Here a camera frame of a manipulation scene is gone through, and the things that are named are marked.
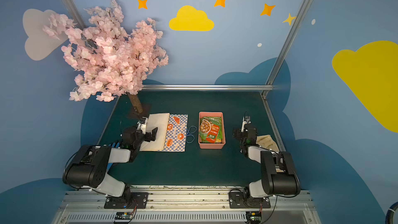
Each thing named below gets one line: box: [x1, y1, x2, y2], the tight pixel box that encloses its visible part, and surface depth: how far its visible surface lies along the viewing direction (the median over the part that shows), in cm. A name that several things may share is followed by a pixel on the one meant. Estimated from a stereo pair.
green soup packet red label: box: [199, 116, 223, 144], surface depth 98 cm
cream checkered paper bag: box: [139, 113, 189, 152], surface depth 100 cm
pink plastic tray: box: [197, 111, 226, 150], surface depth 97 cm
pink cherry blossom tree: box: [43, 0, 169, 114], surface depth 67 cm
